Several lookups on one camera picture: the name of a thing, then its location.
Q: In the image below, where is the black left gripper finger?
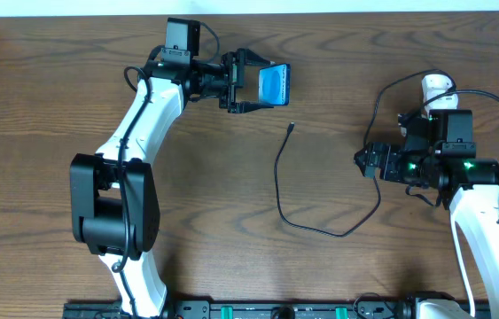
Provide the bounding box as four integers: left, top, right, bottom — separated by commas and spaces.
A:
243, 102, 274, 113
245, 49, 272, 66

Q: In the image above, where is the blue Galaxy smartphone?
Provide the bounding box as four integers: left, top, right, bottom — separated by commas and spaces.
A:
258, 64, 291, 106

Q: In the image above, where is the black USB charging cable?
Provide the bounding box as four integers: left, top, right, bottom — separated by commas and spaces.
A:
273, 68, 456, 238

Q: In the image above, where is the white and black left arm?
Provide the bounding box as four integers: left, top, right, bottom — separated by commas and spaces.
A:
69, 18, 292, 318

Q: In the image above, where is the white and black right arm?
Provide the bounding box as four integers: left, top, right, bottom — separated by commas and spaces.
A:
354, 109, 499, 318

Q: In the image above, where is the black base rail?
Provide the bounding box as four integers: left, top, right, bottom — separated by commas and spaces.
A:
62, 297, 499, 319

